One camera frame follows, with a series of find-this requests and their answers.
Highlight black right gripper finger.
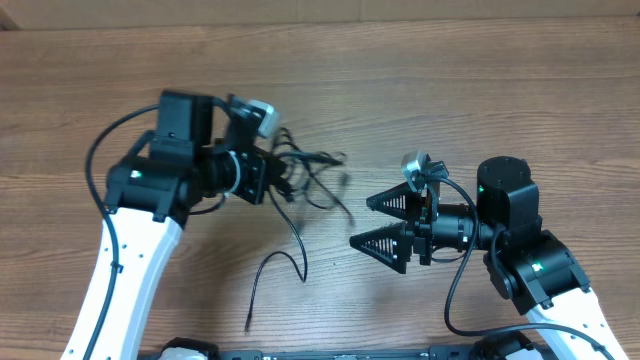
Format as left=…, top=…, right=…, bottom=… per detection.
left=366, top=182, right=415, bottom=220
left=349, top=222, right=414, bottom=274

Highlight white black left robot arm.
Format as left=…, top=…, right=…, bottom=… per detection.
left=62, top=90, right=285, bottom=359

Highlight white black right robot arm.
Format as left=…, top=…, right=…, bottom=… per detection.
left=350, top=153, right=626, bottom=359

